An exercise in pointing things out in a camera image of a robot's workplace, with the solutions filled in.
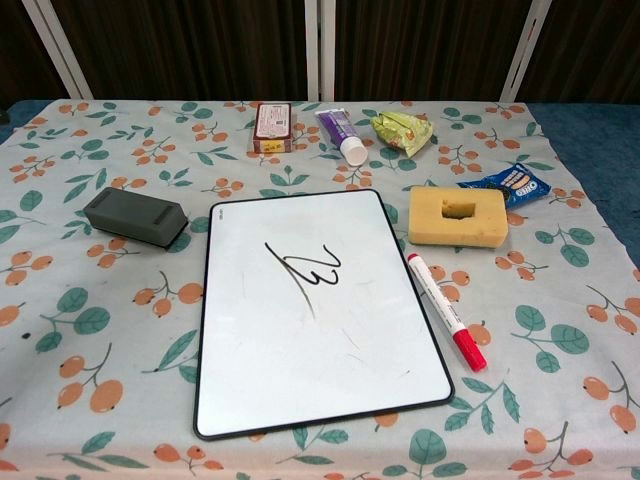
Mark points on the dark grey board eraser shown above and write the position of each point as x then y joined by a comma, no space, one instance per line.
132,214

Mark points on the red whiteboard marker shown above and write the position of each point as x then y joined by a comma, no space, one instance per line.
446,313

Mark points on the purple tube with white cap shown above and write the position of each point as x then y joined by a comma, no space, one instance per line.
342,132

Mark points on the brown rectangular snack box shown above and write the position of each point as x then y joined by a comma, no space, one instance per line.
273,127

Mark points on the yellow-green crumpled snack bag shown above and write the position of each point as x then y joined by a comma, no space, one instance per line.
402,131

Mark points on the yellow sponge with hole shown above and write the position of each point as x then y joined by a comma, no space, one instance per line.
480,225

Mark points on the blue Oreo cookie packet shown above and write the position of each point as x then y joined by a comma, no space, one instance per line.
520,185

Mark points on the floral fruit-print tablecloth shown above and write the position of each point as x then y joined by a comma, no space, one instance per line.
100,350

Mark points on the white board with black frame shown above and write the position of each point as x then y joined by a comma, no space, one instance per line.
320,320

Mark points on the white metal frame post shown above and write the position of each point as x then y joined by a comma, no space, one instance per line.
525,50
55,45
319,50

